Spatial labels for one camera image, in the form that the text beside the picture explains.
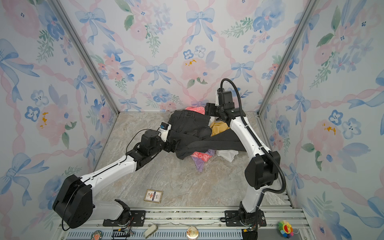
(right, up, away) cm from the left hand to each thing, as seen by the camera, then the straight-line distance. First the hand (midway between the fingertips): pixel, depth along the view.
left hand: (174, 135), depth 82 cm
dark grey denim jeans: (+10, +1, +10) cm, 14 cm away
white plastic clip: (-9, -43, -13) cm, 46 cm away
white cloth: (+31, -12, +6) cm, 33 cm away
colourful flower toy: (+54, -43, -12) cm, 70 cm away
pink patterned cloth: (+14, -13, +11) cm, 22 cm away
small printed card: (-10, -32, -2) cm, 34 cm away
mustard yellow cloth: (+26, +5, +15) cm, 31 cm away
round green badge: (-34, -45, -13) cm, 58 cm away
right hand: (+21, +16, +3) cm, 27 cm away
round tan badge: (+10, -45, -12) cm, 48 cm away
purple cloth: (+14, -18, +10) cm, 25 cm away
